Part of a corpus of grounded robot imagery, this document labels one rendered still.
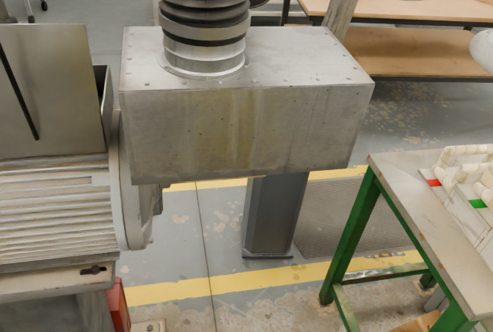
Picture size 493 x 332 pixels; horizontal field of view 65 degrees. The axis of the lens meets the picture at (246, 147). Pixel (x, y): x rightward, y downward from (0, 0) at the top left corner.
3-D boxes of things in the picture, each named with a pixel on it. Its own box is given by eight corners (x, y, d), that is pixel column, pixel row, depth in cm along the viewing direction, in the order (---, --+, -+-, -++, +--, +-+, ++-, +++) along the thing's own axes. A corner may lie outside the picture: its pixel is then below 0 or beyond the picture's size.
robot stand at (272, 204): (239, 218, 226) (249, 119, 182) (285, 218, 229) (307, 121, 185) (241, 258, 205) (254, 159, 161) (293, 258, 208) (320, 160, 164)
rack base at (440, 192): (443, 206, 117) (444, 203, 116) (417, 171, 128) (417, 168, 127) (519, 198, 122) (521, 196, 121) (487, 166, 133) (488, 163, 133)
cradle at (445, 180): (447, 195, 118) (451, 187, 116) (427, 169, 127) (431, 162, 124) (456, 194, 119) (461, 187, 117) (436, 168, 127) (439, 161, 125)
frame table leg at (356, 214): (320, 308, 187) (375, 172, 130) (316, 297, 191) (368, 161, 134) (331, 306, 189) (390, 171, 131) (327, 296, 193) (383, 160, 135)
